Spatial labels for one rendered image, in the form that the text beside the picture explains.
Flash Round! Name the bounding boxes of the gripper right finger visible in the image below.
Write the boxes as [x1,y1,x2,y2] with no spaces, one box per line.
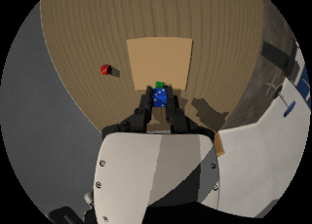
[166,87,215,142]

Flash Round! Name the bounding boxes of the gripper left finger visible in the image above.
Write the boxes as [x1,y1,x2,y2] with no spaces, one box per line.
[102,86,152,142]

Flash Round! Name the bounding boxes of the tan flat mat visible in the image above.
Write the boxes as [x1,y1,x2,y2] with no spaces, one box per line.
[127,37,192,91]

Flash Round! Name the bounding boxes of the red die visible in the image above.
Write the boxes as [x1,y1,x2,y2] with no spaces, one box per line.
[100,64,110,75]

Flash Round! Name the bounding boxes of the blue die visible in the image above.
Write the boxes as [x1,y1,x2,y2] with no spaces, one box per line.
[152,89,167,107]

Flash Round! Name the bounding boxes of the green die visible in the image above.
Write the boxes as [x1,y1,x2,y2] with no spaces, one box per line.
[155,82,164,88]

